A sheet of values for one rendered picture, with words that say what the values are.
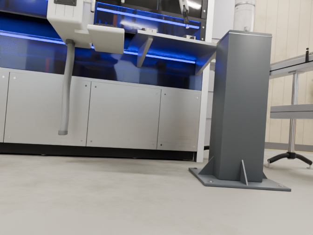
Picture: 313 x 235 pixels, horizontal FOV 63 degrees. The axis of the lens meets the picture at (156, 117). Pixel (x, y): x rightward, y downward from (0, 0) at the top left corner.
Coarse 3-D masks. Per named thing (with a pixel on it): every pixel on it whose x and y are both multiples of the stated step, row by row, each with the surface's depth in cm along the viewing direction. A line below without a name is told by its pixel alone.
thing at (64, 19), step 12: (48, 0) 135; (60, 0) 135; (72, 0) 136; (48, 12) 135; (60, 12) 136; (72, 12) 136; (84, 12) 145; (60, 24) 140; (72, 24) 139; (84, 24) 148; (60, 36) 162; (72, 36) 160
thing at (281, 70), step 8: (296, 56) 222; (312, 56) 203; (272, 64) 250; (280, 64) 236; (288, 64) 227; (296, 64) 218; (304, 64) 210; (312, 64) 203; (272, 72) 245; (280, 72) 235
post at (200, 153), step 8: (208, 0) 219; (208, 8) 219; (208, 16) 219; (208, 24) 219; (208, 32) 219; (208, 40) 219; (208, 64) 219; (208, 72) 219; (208, 80) 219; (200, 104) 217; (200, 112) 217; (200, 120) 217; (200, 128) 217; (200, 136) 217; (200, 144) 217; (200, 152) 217; (200, 160) 217
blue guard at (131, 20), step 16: (0, 0) 176; (16, 0) 179; (32, 0) 182; (96, 16) 194; (112, 16) 197; (128, 16) 200; (144, 16) 204; (160, 16) 208; (160, 32) 208; (176, 32) 211; (192, 32) 215
